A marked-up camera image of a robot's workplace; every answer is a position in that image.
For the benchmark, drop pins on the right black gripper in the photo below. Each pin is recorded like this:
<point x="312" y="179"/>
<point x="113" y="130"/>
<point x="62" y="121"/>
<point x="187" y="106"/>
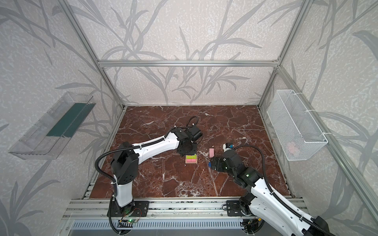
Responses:
<point x="220" y="163"/>

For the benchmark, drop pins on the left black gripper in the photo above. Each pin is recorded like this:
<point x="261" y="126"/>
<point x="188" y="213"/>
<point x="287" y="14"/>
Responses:
<point x="187" y="149"/>

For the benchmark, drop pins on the lime green block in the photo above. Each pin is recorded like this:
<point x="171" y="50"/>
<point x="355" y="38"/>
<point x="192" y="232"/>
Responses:
<point x="191" y="156"/>

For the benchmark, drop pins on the light pink long block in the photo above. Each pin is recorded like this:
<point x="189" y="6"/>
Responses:
<point x="211" y="153"/>

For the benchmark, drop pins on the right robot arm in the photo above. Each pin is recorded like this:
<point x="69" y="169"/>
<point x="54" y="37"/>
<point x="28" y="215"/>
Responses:
<point x="265" y="202"/>

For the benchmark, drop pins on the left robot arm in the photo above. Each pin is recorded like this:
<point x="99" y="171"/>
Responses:
<point x="127" y="158"/>

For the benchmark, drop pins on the pink item in basket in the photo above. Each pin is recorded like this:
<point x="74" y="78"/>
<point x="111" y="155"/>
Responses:
<point x="293" y="149"/>

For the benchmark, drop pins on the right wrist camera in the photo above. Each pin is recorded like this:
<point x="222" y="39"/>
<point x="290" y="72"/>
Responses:
<point x="227" y="146"/>

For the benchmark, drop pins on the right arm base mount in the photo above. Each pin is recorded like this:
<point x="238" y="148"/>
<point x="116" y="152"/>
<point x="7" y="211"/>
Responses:
<point x="234" y="208"/>

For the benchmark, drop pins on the white wire basket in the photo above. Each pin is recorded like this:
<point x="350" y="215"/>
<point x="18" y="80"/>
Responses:
<point x="293" y="122"/>

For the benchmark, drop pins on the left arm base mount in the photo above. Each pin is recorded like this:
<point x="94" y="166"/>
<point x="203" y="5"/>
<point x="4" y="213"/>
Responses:
<point x="133" y="209"/>

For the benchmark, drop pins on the aluminium frame crossbar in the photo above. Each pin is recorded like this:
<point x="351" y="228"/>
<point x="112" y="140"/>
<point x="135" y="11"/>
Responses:
<point x="182" y="63"/>

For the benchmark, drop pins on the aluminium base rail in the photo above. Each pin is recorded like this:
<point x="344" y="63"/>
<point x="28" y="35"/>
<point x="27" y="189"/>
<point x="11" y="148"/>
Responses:
<point x="159" y="208"/>

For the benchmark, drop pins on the clear plastic wall tray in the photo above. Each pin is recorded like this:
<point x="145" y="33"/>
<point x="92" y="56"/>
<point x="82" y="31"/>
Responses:
<point x="49" y="136"/>

